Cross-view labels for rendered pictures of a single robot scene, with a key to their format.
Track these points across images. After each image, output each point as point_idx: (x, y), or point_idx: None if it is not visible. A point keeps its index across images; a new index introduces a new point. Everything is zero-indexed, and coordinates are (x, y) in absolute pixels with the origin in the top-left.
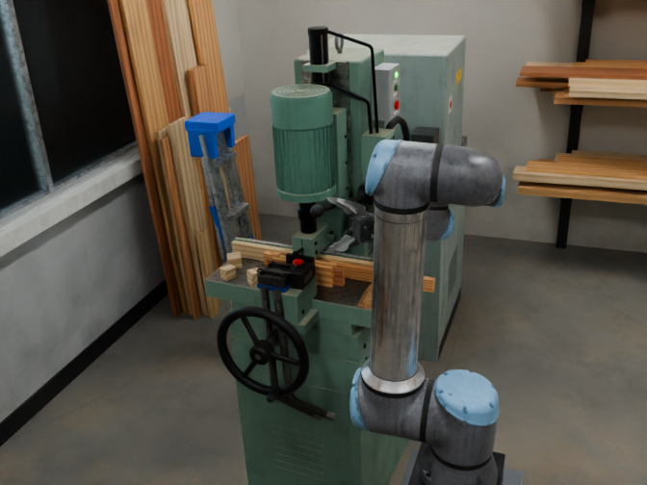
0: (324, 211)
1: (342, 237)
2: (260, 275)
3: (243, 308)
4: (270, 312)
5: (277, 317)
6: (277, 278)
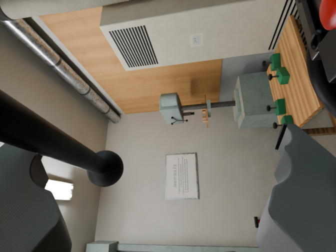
0: (98, 168)
1: (272, 189)
2: (296, 5)
3: (306, 50)
4: (319, 97)
5: (330, 112)
6: (307, 44)
